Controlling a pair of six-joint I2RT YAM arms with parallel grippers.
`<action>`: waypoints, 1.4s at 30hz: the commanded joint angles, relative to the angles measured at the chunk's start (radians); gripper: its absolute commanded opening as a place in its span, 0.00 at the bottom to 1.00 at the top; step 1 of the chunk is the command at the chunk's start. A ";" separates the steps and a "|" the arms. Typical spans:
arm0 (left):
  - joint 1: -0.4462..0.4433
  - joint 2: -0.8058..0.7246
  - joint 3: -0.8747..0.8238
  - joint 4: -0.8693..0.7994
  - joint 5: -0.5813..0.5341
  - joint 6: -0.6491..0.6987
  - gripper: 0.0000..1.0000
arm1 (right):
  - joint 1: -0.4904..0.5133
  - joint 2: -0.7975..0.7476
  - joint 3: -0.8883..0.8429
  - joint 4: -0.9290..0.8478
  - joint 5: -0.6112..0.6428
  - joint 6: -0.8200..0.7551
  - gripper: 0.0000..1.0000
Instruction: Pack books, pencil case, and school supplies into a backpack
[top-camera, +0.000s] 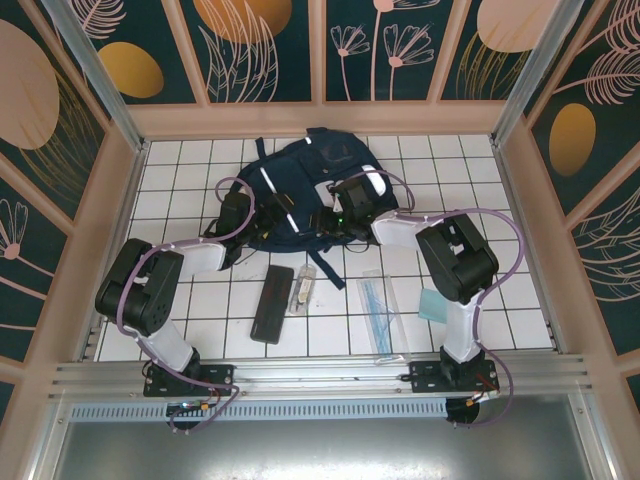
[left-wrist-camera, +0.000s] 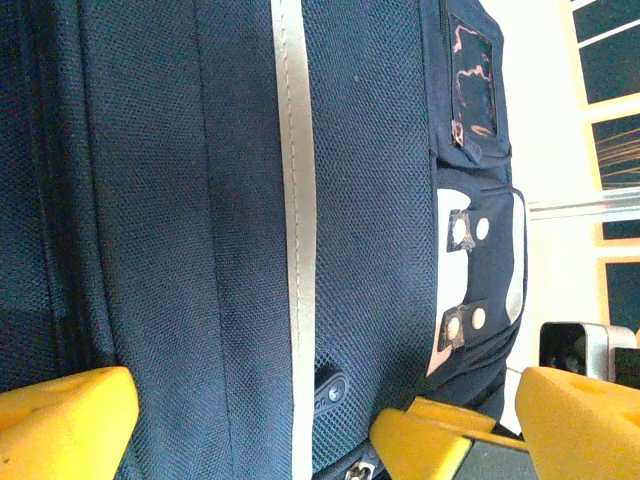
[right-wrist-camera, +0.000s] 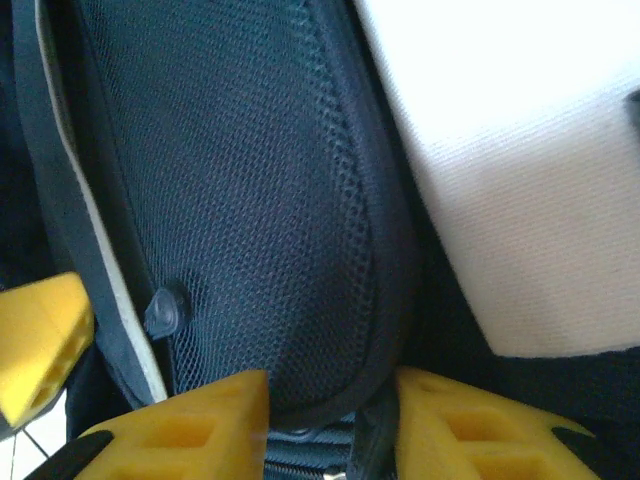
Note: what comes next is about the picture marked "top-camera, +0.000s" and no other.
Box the teal panel pink flowers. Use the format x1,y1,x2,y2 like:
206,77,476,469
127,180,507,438
324,0,436,101

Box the teal panel oval and fern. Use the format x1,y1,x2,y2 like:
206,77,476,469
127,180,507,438
522,0,640,219

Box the teal panel pink fern leaves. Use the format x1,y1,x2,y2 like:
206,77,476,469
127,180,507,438
569,182,640,357

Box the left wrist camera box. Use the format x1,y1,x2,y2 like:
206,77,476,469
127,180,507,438
219,192,255,231

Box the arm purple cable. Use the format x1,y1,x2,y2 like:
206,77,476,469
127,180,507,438
362,169,526,431
113,177,257,436

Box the teal panel single pink flower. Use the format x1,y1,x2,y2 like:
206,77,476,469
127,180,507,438
0,172,71,364

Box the light blue sticky notes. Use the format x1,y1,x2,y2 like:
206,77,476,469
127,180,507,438
418,288,451,324

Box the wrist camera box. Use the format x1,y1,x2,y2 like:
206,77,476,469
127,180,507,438
331,178,375,221
219,192,255,231

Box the small circuit board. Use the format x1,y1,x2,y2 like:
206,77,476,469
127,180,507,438
166,399,211,415

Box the teal panel orange oval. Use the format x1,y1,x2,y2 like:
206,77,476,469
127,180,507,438
64,0,207,106

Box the teal panel orange disc leaves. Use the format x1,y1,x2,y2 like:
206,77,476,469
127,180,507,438
179,0,314,104

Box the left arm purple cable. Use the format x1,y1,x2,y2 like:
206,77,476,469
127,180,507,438
113,177,257,436

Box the teal panel large pink oval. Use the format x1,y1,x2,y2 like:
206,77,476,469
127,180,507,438
0,0,112,229

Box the grey slotted cable duct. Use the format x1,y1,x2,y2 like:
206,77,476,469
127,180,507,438
69,397,449,422

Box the navy blue backpack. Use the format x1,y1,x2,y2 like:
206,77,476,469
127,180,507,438
235,127,401,290

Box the grey sheet metal panel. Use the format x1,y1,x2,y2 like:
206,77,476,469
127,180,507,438
29,392,616,480

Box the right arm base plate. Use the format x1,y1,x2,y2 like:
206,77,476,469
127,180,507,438
408,360,501,396

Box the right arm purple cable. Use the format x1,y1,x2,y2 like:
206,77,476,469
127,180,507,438
362,169,526,431

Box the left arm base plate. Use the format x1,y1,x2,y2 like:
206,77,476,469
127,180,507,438
143,363,236,398

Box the black pencil case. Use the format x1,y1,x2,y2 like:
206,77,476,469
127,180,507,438
249,264,295,345

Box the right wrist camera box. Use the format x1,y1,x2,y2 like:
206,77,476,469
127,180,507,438
331,178,375,221

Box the teal panel pink disc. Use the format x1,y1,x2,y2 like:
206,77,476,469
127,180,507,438
439,0,566,101

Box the aluminium mounting rail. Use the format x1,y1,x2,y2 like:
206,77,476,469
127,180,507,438
47,353,594,401

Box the aluminium corner post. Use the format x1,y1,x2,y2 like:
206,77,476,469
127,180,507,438
492,0,596,146
42,0,149,154

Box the clear plastic stationery pack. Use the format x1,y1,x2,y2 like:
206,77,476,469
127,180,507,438
287,263,319,317

